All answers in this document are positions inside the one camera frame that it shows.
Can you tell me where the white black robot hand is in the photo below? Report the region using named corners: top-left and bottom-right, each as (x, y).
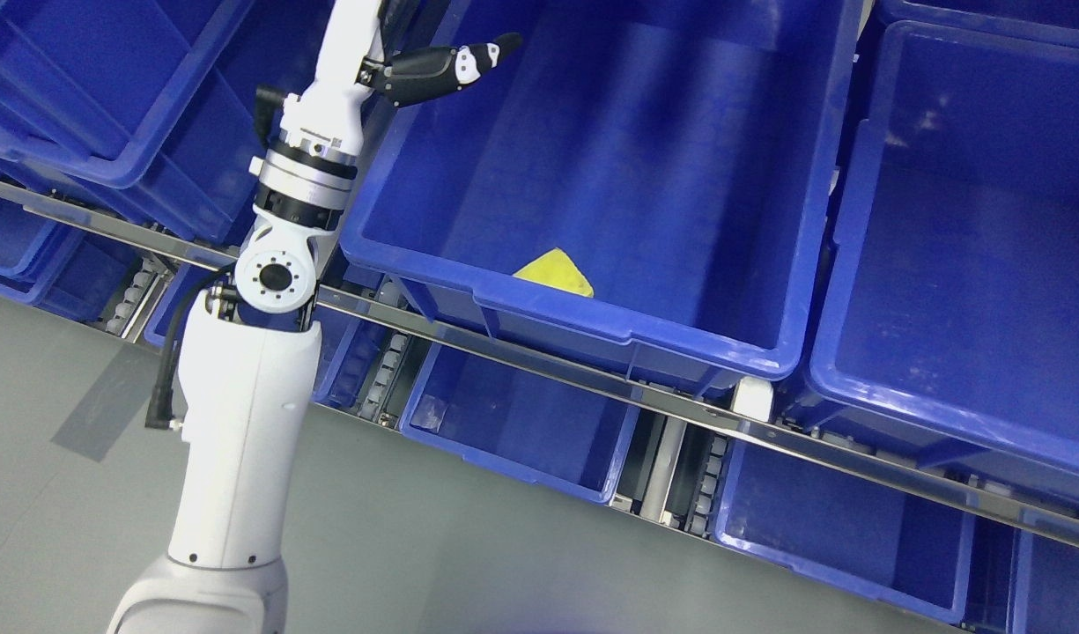
top-left (269, 1), bottom-right (523, 165)

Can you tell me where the yellow foam block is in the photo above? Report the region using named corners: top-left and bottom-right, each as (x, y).
top-left (514, 247), bottom-right (595, 298)

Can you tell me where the metal shelf rack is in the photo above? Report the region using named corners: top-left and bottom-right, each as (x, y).
top-left (0, 0), bottom-right (1079, 557)

